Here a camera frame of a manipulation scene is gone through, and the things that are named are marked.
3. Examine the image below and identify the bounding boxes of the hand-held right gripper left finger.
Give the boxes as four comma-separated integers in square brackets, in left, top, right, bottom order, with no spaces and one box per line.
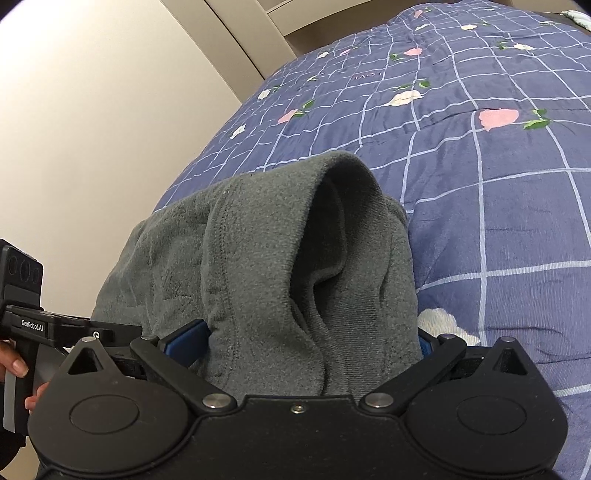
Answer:
[65,318,238,415]

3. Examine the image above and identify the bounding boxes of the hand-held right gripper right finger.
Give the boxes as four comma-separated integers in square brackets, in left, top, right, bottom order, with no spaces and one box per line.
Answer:
[361,327,537,415]

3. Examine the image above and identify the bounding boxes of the grey fleece pants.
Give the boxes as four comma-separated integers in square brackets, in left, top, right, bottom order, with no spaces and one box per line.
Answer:
[92,150,423,402]

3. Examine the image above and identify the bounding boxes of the person's left hand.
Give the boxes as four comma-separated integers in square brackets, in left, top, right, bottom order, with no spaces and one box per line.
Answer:
[0,339,51,412]

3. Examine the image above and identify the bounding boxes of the purple checkered floral blanket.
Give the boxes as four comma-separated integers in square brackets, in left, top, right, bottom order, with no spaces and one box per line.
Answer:
[159,2,591,480]

